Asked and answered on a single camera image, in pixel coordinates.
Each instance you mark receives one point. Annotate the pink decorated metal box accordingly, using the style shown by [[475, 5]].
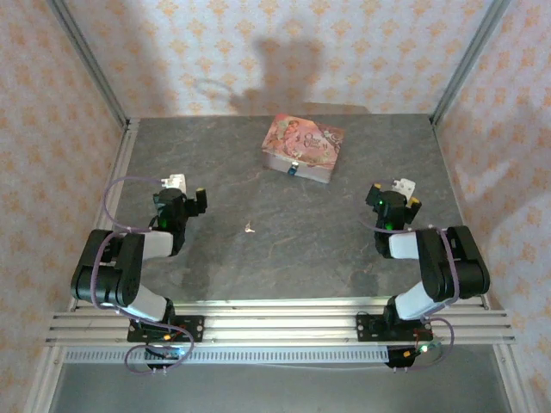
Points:
[[301, 139]]

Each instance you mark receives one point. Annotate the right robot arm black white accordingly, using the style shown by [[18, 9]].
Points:
[[447, 266]]

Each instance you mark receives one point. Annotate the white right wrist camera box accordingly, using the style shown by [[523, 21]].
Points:
[[406, 186]]

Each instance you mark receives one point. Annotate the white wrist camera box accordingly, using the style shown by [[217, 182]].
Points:
[[176, 181], [406, 186]]

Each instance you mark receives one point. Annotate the aluminium frame post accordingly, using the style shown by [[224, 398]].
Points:
[[467, 64], [94, 69]]

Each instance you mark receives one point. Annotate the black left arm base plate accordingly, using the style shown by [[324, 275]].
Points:
[[193, 329]]

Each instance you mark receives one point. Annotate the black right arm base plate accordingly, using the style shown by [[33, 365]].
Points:
[[366, 329]]

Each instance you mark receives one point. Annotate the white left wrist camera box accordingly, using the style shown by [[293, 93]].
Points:
[[176, 181]]

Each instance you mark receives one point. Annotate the small silver key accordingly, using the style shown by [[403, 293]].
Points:
[[249, 229]]

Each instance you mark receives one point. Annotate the aluminium mounting rail beam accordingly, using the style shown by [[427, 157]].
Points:
[[280, 329]]

